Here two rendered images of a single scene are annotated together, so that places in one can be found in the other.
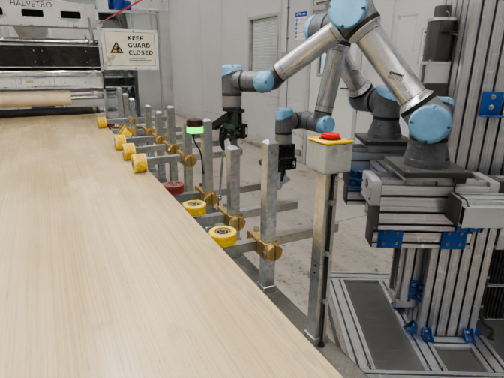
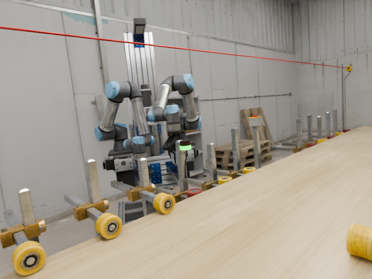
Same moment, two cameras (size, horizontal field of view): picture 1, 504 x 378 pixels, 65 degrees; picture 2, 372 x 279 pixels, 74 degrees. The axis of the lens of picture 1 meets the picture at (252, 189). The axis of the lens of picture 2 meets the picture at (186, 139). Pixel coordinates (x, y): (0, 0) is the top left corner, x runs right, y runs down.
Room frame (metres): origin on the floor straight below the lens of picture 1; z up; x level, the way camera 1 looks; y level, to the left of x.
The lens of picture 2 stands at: (1.82, 1.51, 1.33)
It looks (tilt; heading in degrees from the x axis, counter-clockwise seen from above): 7 degrees down; 256
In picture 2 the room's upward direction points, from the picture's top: 6 degrees counter-clockwise
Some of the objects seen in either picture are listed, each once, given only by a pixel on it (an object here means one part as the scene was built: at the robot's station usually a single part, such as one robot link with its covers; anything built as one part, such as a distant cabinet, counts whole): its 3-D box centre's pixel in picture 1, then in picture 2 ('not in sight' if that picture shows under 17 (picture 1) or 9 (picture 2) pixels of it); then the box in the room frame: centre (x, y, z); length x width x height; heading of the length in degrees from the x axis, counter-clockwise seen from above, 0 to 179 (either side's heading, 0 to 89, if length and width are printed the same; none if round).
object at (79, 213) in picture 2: (171, 147); (91, 208); (1.99, 0.42, 0.95); 0.13 x 0.06 x 0.05; 27
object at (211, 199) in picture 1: (205, 195); (182, 196); (1.54, 0.19, 0.85); 0.13 x 0.06 x 0.05; 27
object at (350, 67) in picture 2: not in sight; (346, 103); (-1.00, -1.06, 1.20); 0.15 x 0.12 x 1.00; 27
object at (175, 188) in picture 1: (174, 196); (195, 200); (1.50, 0.31, 0.85); 0.08 x 0.08 x 0.11
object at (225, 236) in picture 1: (223, 247); (249, 176); (1.05, 0.08, 0.85); 0.08 x 0.08 x 0.11
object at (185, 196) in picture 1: (219, 192); (172, 195); (1.59, 0.14, 0.84); 0.43 x 0.03 x 0.04; 117
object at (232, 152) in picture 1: (233, 213); (213, 180); (1.30, 0.06, 0.87); 0.03 x 0.03 x 0.48; 27
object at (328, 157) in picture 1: (328, 155); (255, 122); (0.85, -0.17, 1.18); 0.07 x 0.07 x 0.08; 27
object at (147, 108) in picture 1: (150, 144); not in sight; (2.41, 0.63, 0.87); 0.03 x 0.03 x 0.48; 27
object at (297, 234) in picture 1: (280, 238); (226, 174); (1.14, -0.09, 0.84); 0.43 x 0.03 x 0.04; 117
